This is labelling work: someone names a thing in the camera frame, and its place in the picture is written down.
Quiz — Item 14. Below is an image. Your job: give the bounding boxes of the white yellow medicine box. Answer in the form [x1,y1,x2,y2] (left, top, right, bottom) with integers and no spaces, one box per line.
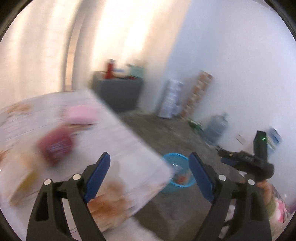
[1,160,39,204]

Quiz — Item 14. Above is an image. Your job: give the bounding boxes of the red drink can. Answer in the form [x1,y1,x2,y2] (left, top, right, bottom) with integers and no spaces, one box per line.
[36,126,74,166]

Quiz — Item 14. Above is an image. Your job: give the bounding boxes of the pink mesh sponge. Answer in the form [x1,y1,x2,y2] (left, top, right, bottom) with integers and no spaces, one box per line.
[64,105,98,125]

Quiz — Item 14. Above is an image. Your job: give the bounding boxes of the blue mesh trash basket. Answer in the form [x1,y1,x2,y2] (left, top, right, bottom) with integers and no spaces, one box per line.
[161,153,196,194]

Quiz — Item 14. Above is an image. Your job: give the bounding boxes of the person's right hand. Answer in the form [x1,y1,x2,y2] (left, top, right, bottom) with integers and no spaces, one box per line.
[256,180,276,217]

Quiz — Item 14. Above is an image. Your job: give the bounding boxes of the large water jug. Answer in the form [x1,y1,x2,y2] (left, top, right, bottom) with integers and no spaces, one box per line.
[203,113,228,146]

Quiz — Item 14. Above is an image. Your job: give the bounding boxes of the green glass bottles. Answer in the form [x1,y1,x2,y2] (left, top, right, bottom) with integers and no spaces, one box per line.
[187,118,203,132]

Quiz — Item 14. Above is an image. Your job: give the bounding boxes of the floral tablecloth table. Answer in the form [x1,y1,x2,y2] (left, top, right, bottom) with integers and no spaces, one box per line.
[1,90,172,240]

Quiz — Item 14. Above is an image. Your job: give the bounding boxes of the patterned paper roll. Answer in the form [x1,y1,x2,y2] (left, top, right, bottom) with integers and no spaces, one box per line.
[181,71,213,118]

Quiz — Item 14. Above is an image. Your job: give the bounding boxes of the tissue paper pack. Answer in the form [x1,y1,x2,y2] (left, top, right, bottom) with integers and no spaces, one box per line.
[157,79,184,119]

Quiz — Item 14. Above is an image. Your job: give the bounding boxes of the grey cabinet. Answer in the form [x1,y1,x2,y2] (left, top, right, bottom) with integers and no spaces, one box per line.
[91,71,144,113]

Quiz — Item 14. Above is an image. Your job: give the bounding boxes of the teal chopstick holder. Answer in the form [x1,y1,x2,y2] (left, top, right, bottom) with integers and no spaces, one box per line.
[128,64,145,79]

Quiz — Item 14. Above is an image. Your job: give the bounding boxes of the red thermos bottle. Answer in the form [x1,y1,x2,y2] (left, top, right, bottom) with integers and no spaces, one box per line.
[104,59,115,79]

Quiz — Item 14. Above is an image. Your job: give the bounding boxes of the cream patterned curtain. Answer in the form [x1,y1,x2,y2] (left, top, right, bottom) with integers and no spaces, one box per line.
[1,1,190,112]

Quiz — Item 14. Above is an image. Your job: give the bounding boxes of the wall power socket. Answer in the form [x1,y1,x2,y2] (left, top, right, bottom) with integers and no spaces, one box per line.
[235,134,247,145]

